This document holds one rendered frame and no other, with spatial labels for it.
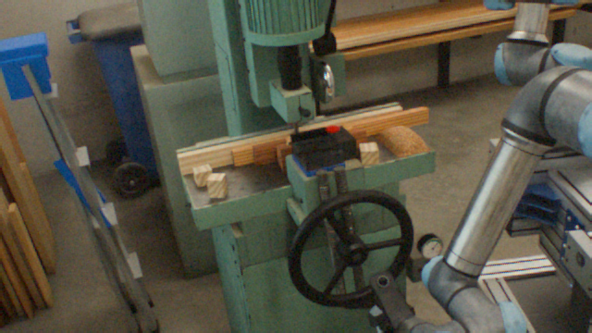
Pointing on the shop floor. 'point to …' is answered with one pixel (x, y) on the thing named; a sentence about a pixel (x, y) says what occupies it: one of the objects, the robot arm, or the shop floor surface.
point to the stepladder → (75, 170)
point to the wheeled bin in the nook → (120, 92)
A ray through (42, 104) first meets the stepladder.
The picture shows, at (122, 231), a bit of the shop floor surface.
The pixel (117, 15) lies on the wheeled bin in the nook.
